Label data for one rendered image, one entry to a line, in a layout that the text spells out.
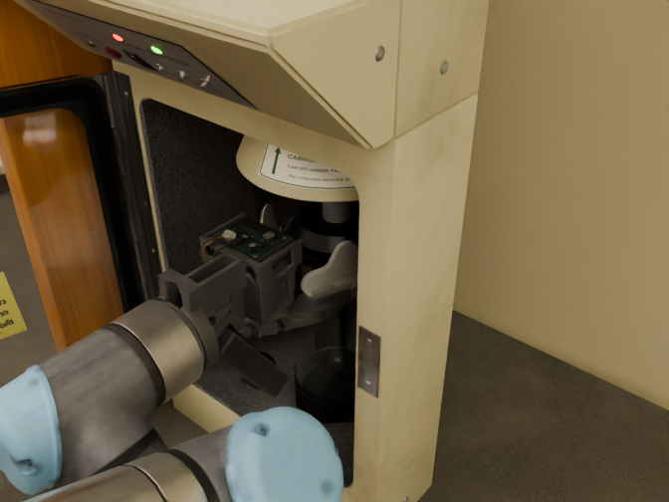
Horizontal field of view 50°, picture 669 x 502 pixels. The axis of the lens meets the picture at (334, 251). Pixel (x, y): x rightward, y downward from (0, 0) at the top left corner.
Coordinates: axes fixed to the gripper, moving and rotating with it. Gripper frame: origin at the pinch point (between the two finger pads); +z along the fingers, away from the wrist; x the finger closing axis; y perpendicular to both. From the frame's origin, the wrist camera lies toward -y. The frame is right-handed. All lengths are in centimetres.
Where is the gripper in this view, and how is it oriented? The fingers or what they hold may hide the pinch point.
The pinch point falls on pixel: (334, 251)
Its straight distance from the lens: 71.3
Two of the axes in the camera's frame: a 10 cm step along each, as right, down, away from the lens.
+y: 0.0, -8.3, -5.6
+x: -7.7, -3.6, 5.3
